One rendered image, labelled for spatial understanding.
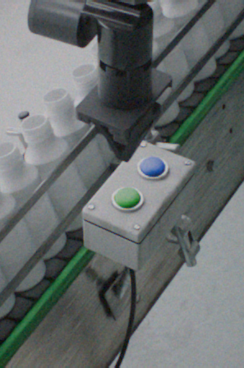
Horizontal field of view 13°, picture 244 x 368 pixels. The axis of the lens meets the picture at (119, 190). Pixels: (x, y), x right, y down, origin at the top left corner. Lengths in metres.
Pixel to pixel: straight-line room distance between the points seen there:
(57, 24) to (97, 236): 0.30
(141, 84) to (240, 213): 1.93
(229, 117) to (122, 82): 0.59
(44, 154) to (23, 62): 2.84
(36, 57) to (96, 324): 2.82
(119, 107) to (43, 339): 0.37
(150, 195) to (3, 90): 2.82
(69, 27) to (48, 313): 0.42
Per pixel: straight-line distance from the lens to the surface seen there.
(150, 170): 1.29
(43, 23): 1.11
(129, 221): 1.25
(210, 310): 2.76
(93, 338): 1.46
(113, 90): 1.12
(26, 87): 4.03
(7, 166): 1.34
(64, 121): 1.42
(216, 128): 1.65
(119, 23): 1.07
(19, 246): 1.34
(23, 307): 1.36
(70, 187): 1.41
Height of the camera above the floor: 1.83
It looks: 34 degrees down
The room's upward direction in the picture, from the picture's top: 21 degrees counter-clockwise
